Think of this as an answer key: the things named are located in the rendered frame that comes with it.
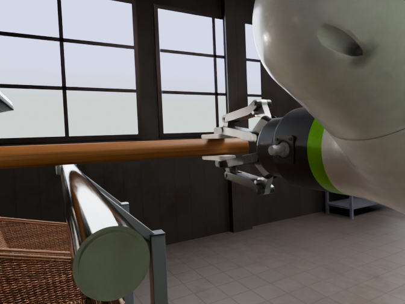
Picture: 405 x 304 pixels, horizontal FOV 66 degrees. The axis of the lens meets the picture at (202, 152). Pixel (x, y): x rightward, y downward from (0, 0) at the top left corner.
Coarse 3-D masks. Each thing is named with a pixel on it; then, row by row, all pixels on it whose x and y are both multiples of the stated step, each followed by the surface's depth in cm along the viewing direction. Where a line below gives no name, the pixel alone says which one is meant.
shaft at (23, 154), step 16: (64, 144) 44; (80, 144) 45; (96, 144) 46; (112, 144) 47; (128, 144) 48; (144, 144) 49; (160, 144) 50; (176, 144) 51; (192, 144) 52; (208, 144) 53; (224, 144) 54; (240, 144) 56; (0, 160) 40; (16, 160) 41; (32, 160) 42; (48, 160) 43; (64, 160) 44; (80, 160) 45; (96, 160) 46; (112, 160) 47; (128, 160) 48
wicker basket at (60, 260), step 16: (0, 256) 113; (16, 256) 115; (32, 256) 117; (48, 256) 120; (0, 272) 113; (16, 272) 115; (32, 272) 118; (48, 272) 120; (64, 272) 122; (0, 288) 114; (16, 288) 116; (32, 288) 118; (48, 288) 120; (64, 288) 123
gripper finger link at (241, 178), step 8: (224, 176) 51; (232, 176) 49; (240, 176) 47; (248, 176) 47; (256, 176) 47; (240, 184) 47; (248, 184) 45; (256, 184) 43; (256, 192) 43; (264, 192) 43; (272, 192) 44
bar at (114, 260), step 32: (64, 192) 27; (96, 192) 22; (96, 224) 13; (128, 224) 14; (96, 256) 12; (128, 256) 13; (160, 256) 86; (96, 288) 12; (128, 288) 13; (160, 288) 87
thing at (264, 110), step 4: (264, 100) 43; (264, 104) 42; (260, 108) 43; (264, 108) 42; (268, 108) 43; (252, 112) 43; (256, 112) 43; (260, 112) 43; (264, 112) 42; (268, 112) 42; (256, 116) 44; (260, 116) 43
